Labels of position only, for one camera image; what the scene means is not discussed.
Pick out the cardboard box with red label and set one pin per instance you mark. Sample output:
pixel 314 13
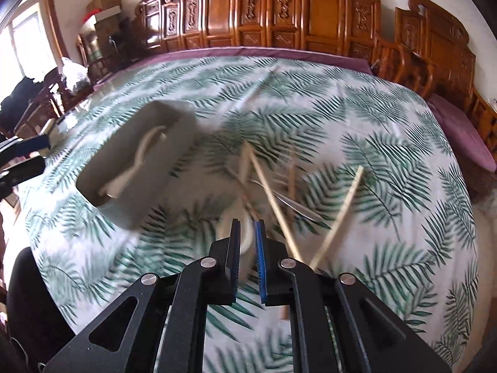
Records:
pixel 105 2

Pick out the purple under cloth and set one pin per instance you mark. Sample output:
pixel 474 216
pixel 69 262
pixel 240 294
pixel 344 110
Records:
pixel 248 51

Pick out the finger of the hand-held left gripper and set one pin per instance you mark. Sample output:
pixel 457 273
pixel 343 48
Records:
pixel 35 143
pixel 23 171

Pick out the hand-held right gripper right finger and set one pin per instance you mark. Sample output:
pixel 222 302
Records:
pixel 260 268

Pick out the window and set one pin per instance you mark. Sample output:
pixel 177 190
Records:
pixel 23 42

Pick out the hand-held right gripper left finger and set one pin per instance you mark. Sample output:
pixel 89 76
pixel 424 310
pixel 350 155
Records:
pixel 234 264

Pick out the brown cardboard box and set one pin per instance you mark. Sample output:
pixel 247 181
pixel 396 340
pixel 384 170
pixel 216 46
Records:
pixel 106 31

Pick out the carved wooden high-back seat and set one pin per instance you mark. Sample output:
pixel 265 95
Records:
pixel 438 35

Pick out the white plastic bag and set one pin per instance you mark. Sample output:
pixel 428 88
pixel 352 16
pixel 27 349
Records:
pixel 73 72

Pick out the black bag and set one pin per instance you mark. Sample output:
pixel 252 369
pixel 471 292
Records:
pixel 17 99

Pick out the green leaf print tablecloth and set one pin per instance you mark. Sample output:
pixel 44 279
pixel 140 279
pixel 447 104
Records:
pixel 369 124

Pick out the dark wooden chair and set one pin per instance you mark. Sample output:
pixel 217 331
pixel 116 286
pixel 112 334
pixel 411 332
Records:
pixel 93 62

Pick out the metal fork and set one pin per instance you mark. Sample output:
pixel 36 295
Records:
pixel 287 202

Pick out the grey rectangular tray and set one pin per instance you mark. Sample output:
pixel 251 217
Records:
pixel 174 155

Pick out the pale bamboo chopstick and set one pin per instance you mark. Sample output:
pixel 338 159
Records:
pixel 271 202
pixel 341 209

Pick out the purple seat cushion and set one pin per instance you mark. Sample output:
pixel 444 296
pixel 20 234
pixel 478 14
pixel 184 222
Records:
pixel 460 132

